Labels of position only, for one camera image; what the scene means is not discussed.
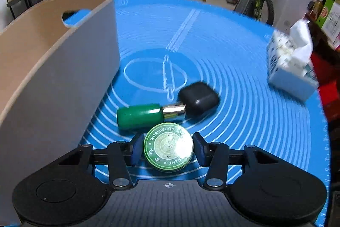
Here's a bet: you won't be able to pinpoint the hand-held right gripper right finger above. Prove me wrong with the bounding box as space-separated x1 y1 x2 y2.
192 132 280 189

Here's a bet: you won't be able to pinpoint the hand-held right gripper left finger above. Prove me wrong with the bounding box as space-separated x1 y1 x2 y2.
57 133 146 189

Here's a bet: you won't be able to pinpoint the green round tin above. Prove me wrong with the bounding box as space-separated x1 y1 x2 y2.
143 122 194 172

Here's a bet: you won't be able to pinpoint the beige plastic basket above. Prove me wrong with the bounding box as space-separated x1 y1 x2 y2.
0 0 123 226

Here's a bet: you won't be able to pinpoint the green bottle with silver cap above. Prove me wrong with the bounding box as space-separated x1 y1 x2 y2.
116 103 187 131

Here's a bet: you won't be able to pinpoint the black earbud case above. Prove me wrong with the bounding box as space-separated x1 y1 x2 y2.
177 81 221 117

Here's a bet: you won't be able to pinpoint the blue silicone baking mat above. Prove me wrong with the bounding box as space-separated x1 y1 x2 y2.
78 0 330 227

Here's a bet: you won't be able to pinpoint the white tissue pack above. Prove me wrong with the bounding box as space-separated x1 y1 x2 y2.
266 19 320 103

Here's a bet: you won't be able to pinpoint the red gift boxes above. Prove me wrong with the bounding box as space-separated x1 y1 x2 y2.
309 53 340 121

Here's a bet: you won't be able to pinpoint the amber drink bottle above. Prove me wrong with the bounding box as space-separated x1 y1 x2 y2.
309 0 324 20

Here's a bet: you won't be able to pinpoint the green and white carton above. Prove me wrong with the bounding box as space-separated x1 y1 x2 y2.
316 0 340 44

